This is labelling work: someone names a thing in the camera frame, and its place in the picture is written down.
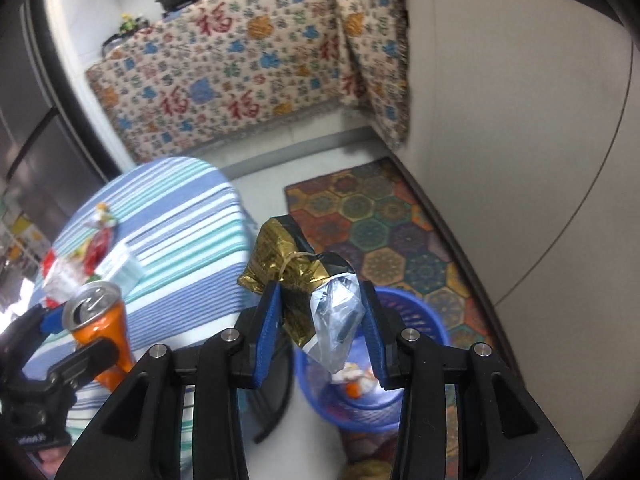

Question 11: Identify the grey refrigerator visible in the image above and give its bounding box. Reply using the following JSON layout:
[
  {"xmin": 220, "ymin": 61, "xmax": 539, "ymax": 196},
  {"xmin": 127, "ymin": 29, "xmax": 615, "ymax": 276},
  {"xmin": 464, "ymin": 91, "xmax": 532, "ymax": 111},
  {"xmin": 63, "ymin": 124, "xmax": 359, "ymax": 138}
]
[{"xmin": 0, "ymin": 0, "xmax": 118, "ymax": 221}]

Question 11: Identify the red crumpled wrapper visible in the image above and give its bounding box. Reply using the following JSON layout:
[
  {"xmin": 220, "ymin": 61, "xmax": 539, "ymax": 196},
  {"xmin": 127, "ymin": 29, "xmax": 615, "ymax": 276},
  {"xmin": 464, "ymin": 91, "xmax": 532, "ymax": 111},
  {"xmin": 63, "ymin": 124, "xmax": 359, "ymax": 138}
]
[{"xmin": 82, "ymin": 232, "xmax": 113, "ymax": 273}]

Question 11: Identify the gold black foil bag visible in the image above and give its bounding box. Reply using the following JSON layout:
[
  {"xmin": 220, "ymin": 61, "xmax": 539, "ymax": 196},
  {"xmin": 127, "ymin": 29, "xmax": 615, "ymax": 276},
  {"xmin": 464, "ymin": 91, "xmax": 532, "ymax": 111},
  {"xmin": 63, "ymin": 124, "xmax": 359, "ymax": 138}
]
[{"xmin": 237, "ymin": 215, "xmax": 363, "ymax": 375}]

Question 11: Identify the colourful hexagon floor mat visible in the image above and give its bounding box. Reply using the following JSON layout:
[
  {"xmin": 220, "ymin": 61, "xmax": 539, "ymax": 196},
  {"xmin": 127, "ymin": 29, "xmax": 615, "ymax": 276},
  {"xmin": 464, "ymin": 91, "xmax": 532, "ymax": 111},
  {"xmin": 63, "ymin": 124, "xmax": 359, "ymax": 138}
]
[{"xmin": 284, "ymin": 156, "xmax": 496, "ymax": 480}]

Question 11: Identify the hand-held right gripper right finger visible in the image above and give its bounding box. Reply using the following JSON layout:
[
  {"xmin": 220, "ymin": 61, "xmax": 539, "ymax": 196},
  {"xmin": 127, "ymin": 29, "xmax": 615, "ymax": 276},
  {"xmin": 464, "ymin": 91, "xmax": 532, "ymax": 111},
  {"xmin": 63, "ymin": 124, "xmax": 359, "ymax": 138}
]
[{"xmin": 360, "ymin": 282, "xmax": 586, "ymax": 480}]

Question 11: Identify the blue plastic basket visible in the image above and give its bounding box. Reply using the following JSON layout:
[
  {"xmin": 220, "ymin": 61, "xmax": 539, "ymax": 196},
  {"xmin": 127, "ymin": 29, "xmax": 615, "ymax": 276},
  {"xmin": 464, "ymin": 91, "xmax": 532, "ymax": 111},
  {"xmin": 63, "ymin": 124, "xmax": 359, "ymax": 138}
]
[{"xmin": 294, "ymin": 287, "xmax": 451, "ymax": 431}]

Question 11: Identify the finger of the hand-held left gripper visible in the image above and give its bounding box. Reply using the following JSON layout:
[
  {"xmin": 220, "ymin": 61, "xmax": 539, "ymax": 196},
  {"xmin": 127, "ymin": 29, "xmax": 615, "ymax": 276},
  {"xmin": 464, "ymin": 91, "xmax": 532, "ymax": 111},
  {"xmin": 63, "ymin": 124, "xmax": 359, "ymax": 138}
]
[
  {"xmin": 47, "ymin": 337, "xmax": 121, "ymax": 397},
  {"xmin": 0, "ymin": 302, "xmax": 68, "ymax": 377}
]

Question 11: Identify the storage shelf with boxes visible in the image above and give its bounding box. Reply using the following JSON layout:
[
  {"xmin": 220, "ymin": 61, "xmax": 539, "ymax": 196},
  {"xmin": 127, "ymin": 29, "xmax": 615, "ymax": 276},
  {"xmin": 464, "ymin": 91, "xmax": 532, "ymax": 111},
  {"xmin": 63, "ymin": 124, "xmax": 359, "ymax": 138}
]
[{"xmin": 0, "ymin": 185, "xmax": 51, "ymax": 306}]

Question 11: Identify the clear box with cartoon print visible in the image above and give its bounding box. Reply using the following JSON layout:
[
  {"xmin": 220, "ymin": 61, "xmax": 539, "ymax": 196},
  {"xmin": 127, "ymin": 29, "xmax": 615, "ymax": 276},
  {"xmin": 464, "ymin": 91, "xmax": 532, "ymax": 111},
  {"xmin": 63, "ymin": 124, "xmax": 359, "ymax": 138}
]
[{"xmin": 95, "ymin": 240, "xmax": 146, "ymax": 291}]

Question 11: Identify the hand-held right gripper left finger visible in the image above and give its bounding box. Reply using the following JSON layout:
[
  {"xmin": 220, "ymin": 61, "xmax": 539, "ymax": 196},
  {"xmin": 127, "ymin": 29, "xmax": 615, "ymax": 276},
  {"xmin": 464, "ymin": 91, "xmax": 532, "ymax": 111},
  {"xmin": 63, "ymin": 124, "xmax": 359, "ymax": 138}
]
[{"xmin": 54, "ymin": 281, "xmax": 286, "ymax": 480}]

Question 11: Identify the blue striped tablecloth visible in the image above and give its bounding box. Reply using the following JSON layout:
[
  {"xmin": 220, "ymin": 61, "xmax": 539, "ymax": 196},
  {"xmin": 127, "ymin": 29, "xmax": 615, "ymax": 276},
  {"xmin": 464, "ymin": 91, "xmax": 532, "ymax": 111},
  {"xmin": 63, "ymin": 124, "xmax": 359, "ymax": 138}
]
[{"xmin": 22, "ymin": 156, "xmax": 261, "ymax": 480}]

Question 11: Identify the white orange wrapper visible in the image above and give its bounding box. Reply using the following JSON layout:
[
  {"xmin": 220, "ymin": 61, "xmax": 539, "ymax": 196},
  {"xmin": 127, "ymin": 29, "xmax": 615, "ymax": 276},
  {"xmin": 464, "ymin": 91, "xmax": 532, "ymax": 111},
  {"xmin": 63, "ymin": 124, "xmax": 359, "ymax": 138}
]
[{"xmin": 332, "ymin": 362, "xmax": 381, "ymax": 398}]

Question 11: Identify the printed blanket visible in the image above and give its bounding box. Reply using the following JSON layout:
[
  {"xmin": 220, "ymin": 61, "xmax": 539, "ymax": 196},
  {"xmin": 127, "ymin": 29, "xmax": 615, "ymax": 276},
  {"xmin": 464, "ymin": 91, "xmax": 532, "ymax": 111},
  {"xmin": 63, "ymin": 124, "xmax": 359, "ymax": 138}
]
[
  {"xmin": 332, "ymin": 0, "xmax": 413, "ymax": 151},
  {"xmin": 85, "ymin": 0, "xmax": 351, "ymax": 158}
]

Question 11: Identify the orange drink can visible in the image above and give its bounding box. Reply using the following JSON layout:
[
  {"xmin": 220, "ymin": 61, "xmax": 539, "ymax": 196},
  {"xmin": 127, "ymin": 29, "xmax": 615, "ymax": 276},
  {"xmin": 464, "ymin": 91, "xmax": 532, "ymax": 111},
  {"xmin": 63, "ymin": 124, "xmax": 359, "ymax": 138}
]
[{"xmin": 61, "ymin": 281, "xmax": 137, "ymax": 392}]

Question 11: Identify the black dish with ornament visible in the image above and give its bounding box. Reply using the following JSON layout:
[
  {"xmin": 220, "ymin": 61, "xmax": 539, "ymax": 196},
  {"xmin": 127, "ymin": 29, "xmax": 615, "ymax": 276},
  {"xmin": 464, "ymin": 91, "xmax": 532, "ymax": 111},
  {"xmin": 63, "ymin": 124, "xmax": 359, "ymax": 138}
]
[{"xmin": 101, "ymin": 14, "xmax": 151, "ymax": 57}]

